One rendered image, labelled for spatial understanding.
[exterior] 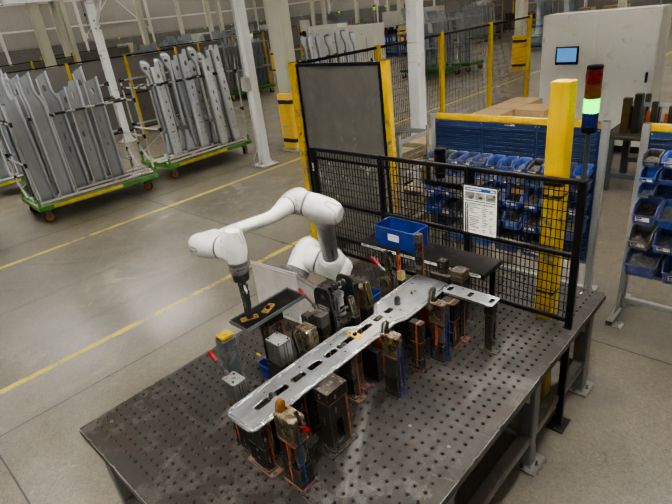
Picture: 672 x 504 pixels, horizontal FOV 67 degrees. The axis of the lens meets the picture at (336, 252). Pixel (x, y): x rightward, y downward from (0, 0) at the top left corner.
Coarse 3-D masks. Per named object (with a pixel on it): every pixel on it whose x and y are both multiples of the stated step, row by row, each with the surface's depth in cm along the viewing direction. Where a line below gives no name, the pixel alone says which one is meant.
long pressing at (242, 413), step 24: (408, 288) 278; (408, 312) 257; (336, 336) 244; (312, 360) 230; (336, 360) 228; (264, 384) 218; (288, 384) 216; (312, 384) 215; (240, 408) 206; (264, 408) 205
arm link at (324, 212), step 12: (312, 192) 263; (312, 204) 256; (324, 204) 255; (336, 204) 257; (312, 216) 259; (324, 216) 256; (336, 216) 256; (324, 228) 266; (324, 240) 280; (324, 252) 293; (336, 252) 296; (324, 264) 302; (336, 264) 302; (348, 264) 308; (324, 276) 314
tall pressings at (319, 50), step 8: (320, 32) 1196; (336, 32) 1201; (344, 32) 1187; (352, 32) 1214; (304, 40) 1165; (312, 40) 1181; (320, 40) 1170; (328, 40) 1187; (336, 40) 1209; (344, 40) 1193; (352, 40) 1214; (304, 48) 1173; (320, 48) 1173; (328, 48) 1197; (336, 48) 1217; (312, 56) 1159; (320, 56) 1180; (352, 56) 1248
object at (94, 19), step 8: (88, 0) 1153; (88, 8) 1157; (88, 16) 1171; (96, 16) 1158; (96, 24) 1171; (96, 32) 1180; (96, 40) 1190; (104, 48) 1200; (104, 56) 1204; (104, 64) 1209; (104, 72) 1224; (112, 72) 1225; (112, 80) 1229; (112, 88) 1233; (120, 104) 1256; (120, 112) 1260; (120, 120) 1265; (128, 128) 1283; (128, 136) 1288
